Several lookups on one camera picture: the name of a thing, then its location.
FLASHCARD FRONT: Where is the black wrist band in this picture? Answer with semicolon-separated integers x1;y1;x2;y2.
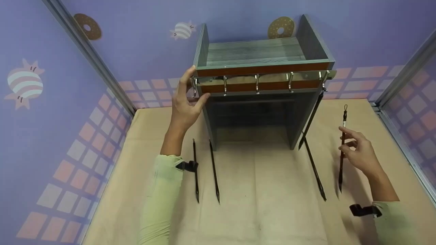
349;203;383;217
175;160;199;173

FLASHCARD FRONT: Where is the black calligraphy brush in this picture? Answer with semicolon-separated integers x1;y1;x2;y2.
338;104;349;194
298;87;328;150
192;138;200;204
302;135;327;202
209;139;221;205

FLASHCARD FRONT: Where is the person's right forearm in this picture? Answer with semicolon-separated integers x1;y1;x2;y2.
367;166;423;245

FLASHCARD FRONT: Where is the grey wooden shelf rack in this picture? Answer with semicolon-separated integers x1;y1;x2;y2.
192;14;337;151

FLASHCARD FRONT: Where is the person's left forearm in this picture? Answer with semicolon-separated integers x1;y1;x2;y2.
137;127;188;245

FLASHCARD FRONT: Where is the person's right hand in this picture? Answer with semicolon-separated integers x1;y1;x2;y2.
338;126;384;179

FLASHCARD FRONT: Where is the person's left hand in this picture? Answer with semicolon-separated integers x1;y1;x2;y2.
168;66;211;132

